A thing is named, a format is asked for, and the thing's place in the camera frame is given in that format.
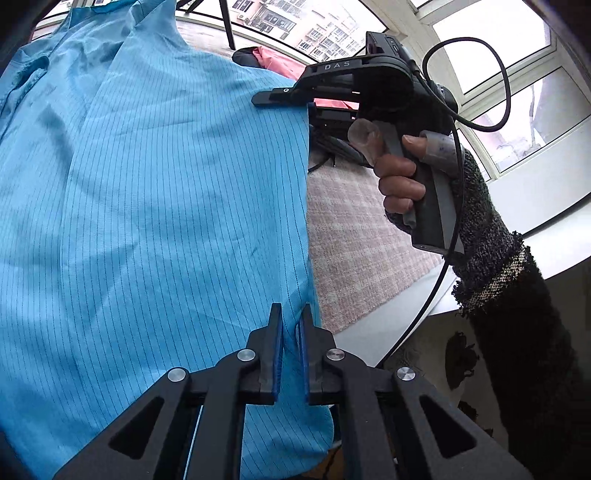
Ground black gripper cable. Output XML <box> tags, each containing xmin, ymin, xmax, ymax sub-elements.
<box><xmin>379</xmin><ymin>37</ymin><xmax>512</xmax><ymax>370</ymax></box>

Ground person's right forearm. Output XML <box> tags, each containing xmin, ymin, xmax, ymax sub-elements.
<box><xmin>450</xmin><ymin>222</ymin><xmax>591</xmax><ymax>480</ymax></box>

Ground blue striped work coat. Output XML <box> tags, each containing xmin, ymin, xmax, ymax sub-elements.
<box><xmin>0</xmin><ymin>0</ymin><xmax>336</xmax><ymax>480</ymax></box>

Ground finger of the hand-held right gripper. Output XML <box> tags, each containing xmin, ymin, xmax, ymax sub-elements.
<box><xmin>251</xmin><ymin>86</ymin><xmax>315</xmax><ymax>108</ymax></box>
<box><xmin>308</xmin><ymin>104</ymin><xmax>360</xmax><ymax>131</ymax></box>

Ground white window frame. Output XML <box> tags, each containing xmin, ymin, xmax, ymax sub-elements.
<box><xmin>360</xmin><ymin>0</ymin><xmax>591</xmax><ymax>183</ymax></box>

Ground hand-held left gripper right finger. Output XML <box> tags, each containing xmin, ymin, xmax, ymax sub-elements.
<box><xmin>299</xmin><ymin>303</ymin><xmax>534</xmax><ymax>480</ymax></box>

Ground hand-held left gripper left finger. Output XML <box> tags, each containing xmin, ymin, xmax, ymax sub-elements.
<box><xmin>53</xmin><ymin>303</ymin><xmax>284</xmax><ymax>480</ymax></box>

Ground person's right hand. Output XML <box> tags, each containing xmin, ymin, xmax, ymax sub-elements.
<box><xmin>348</xmin><ymin>119</ymin><xmax>505</xmax><ymax>251</ymax></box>

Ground pink garment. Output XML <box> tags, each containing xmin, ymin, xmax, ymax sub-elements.
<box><xmin>252</xmin><ymin>45</ymin><xmax>362</xmax><ymax>110</ymax></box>

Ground pink plaid table cover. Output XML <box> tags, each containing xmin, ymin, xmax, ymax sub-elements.
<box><xmin>175</xmin><ymin>18</ymin><xmax>445</xmax><ymax>336</ymax></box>

